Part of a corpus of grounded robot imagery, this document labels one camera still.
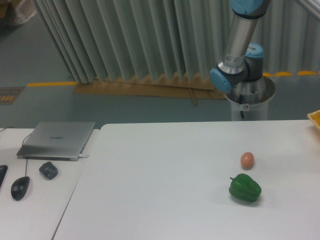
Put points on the black computer mouse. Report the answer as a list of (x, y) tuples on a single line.
[(19, 188)]

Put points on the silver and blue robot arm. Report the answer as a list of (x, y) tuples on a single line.
[(233, 68)]

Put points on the green bell pepper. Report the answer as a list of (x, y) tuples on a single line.
[(244, 188)]

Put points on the brown cardboard sheet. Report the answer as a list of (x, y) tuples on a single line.
[(136, 89)]

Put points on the pale green folding curtain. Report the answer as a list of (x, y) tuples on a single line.
[(112, 39)]

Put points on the brown egg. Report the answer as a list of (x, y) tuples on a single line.
[(247, 160)]

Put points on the silver closed laptop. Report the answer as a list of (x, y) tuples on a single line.
[(57, 140)]

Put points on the small dark grey gadget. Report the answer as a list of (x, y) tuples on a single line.
[(48, 170)]

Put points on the yellow tray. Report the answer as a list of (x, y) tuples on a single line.
[(314, 117)]

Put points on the black keyboard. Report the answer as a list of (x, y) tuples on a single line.
[(3, 171)]

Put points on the clear plastic wrapped bundle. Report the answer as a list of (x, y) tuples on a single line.
[(23, 11)]

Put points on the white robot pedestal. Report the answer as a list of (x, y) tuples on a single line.
[(249, 100)]

